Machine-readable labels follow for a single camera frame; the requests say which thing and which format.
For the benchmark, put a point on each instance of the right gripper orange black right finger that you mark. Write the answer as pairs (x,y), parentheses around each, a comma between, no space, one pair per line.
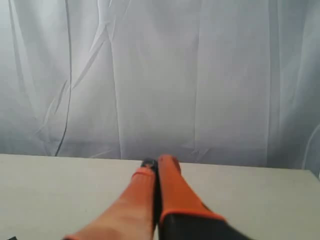
(184,216)

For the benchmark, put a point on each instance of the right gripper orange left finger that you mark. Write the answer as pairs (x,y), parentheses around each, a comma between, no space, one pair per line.
(131,216)

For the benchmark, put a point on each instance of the white backdrop curtain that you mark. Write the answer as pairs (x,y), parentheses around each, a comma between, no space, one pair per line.
(230,82)

